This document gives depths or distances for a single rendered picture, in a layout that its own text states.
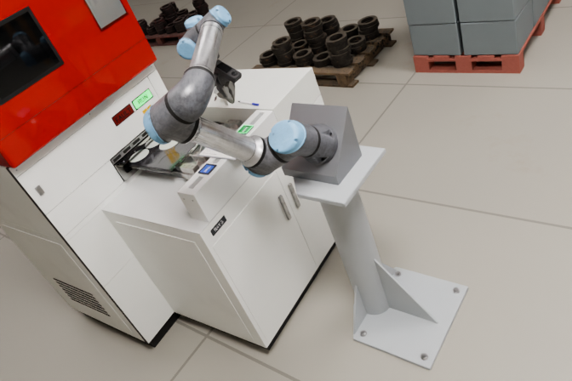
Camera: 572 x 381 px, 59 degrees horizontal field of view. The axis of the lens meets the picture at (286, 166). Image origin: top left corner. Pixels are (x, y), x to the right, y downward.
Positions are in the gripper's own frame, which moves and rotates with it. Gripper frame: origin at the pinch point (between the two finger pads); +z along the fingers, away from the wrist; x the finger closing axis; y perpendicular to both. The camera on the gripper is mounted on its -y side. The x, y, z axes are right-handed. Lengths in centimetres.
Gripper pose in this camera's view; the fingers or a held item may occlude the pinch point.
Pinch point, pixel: (233, 100)
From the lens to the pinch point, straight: 205.4
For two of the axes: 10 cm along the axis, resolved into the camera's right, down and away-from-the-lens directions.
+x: -5.1, 6.3, -5.9
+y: -8.0, -0.9, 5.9
